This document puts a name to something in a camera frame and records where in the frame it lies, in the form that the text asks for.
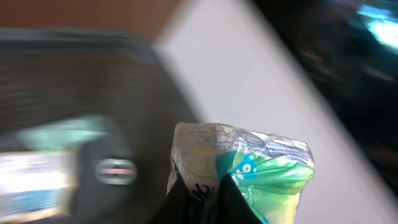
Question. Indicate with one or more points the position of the large white wet-wipes pack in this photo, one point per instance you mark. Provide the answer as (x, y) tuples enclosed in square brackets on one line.
[(37, 185)]

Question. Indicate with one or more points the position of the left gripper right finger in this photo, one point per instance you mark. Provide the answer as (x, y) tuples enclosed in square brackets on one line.
[(232, 207)]

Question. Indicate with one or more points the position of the green Kleenex tissue pack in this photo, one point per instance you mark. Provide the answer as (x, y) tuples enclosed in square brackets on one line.
[(269, 171)]

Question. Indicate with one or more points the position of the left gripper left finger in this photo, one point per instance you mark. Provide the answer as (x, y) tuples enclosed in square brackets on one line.
[(176, 206)]

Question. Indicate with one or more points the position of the grey plastic mesh basket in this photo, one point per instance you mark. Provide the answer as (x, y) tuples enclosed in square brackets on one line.
[(104, 96)]

